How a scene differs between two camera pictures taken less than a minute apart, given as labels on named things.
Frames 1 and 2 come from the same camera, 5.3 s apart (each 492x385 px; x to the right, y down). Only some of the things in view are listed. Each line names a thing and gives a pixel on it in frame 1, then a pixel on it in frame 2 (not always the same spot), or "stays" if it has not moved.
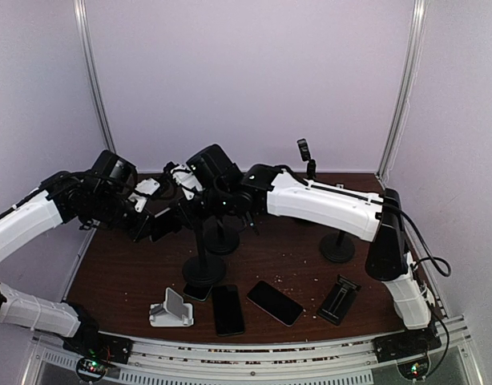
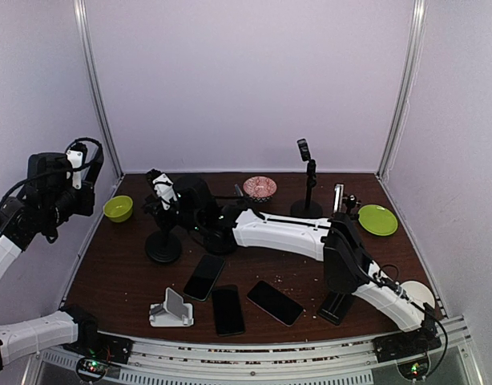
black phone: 275,302 stays
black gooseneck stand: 203,269 -> 163,246
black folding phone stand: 337,302 stays
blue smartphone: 227,310 stays
